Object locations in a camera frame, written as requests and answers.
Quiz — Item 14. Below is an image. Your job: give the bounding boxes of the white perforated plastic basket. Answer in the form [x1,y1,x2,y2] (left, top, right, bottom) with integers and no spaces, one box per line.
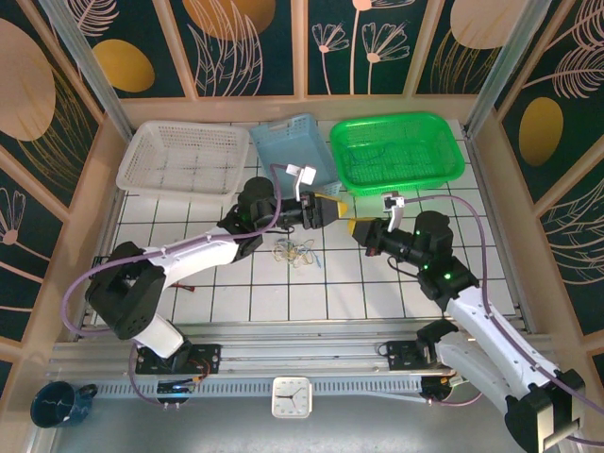
[115,120,251,207]

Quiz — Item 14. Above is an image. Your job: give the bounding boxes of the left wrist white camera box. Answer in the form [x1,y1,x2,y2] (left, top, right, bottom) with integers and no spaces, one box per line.
[284,162,317,202]

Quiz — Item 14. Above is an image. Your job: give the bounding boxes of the green plastic basket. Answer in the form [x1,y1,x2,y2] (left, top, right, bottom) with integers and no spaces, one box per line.
[328,110,467,198]

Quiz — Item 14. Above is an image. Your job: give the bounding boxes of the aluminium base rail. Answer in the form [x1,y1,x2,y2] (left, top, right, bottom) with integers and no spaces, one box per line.
[46,323,553,378]

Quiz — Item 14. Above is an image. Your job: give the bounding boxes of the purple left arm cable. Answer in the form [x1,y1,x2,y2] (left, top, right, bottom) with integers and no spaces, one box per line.
[63,162,303,407]

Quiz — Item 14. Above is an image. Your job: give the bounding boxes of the white square analog clock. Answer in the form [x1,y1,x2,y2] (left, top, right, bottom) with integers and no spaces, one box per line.
[271,376,313,420]

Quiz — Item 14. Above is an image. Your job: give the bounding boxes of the dark blue mug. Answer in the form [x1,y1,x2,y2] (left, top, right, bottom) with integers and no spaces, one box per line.
[30,380,99,429]

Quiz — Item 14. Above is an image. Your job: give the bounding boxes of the grey slotted cable duct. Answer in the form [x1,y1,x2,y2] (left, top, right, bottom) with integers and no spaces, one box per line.
[92,377,426,400]

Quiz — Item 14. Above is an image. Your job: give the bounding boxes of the thin blue cable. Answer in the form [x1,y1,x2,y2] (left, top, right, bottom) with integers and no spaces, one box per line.
[346,140,395,167]
[301,239,327,271]

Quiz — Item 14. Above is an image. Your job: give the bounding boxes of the light blue plastic basket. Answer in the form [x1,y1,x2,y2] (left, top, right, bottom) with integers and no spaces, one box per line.
[248,112,342,199]

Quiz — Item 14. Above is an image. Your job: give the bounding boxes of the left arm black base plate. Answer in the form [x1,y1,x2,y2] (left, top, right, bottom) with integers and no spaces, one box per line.
[135,343,223,377]

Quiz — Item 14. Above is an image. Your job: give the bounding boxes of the aluminium frame post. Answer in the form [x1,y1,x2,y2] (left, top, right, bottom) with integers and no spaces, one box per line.
[461,0,553,139]
[37,0,139,143]

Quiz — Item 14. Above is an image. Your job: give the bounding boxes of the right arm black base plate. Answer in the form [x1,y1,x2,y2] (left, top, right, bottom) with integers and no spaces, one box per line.
[385,339,443,374]

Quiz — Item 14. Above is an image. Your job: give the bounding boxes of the thin yellow cable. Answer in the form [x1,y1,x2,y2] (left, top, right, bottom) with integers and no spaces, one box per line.
[282,244,315,266]
[275,239,303,260]
[277,238,308,259]

